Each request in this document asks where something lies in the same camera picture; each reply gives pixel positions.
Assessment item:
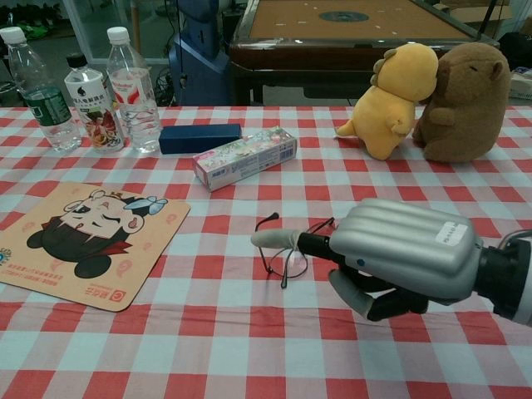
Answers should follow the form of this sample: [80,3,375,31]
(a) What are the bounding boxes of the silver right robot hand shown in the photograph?
[250,198,485,323]

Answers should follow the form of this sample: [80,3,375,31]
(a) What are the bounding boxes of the thin black-framed eyeglasses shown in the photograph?
[254,213,337,289]

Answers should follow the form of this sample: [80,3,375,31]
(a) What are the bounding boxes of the yellow dinosaur plush toy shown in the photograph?
[335,42,440,161]

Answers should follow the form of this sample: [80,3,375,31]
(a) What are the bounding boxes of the brown capybara plush toy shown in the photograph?
[411,42,512,163]

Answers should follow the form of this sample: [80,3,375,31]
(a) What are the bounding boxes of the floral toothpaste box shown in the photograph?
[193,130,298,192]

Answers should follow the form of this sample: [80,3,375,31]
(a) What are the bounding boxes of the red white checkered tablecloth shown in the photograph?
[0,105,532,399]

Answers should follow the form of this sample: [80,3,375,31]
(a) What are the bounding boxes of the brown mahjong table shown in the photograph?
[228,0,501,106]

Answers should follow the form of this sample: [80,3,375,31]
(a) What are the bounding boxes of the dark blue rectangular box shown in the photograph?
[158,123,243,155]

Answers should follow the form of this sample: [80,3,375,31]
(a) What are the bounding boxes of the blue machine stand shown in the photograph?
[168,0,231,107]

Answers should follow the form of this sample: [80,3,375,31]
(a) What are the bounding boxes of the orange cartoon mouse pad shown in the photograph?
[0,180,191,313]

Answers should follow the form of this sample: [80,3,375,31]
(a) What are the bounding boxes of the red label water bottle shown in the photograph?
[106,27,163,154]

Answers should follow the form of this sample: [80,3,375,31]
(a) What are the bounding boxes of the black cap drink bottle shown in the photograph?
[63,53,126,153]

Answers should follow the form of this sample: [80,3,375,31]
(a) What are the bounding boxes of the green label water bottle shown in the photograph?
[0,26,83,152]

